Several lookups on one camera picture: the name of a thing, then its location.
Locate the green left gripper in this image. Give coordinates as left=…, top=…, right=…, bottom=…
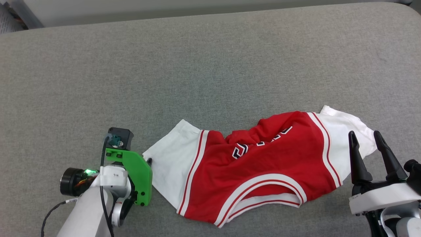
left=60, top=148, right=153, bottom=207

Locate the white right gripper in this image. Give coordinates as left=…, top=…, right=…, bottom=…
left=348, top=130, right=421, bottom=215

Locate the red and white basketball jersey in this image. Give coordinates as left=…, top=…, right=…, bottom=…
left=142, top=105, right=378, bottom=228

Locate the grey fabric work surface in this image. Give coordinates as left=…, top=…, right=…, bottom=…
left=0, top=2, right=421, bottom=237

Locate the black cable with teal plug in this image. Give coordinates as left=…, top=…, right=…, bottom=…
left=100, top=133, right=121, bottom=237

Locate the thin black cable white sleeve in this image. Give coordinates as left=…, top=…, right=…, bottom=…
left=41, top=197, right=79, bottom=237

